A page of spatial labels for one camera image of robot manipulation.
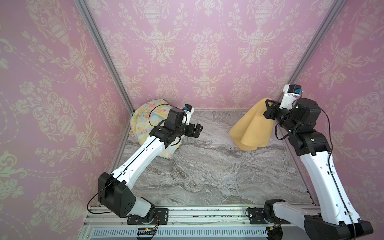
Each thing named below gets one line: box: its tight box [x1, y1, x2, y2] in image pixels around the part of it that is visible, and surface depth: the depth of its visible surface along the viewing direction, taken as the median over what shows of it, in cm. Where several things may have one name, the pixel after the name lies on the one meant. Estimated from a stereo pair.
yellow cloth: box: [229, 98, 274, 151], surface depth 73 cm
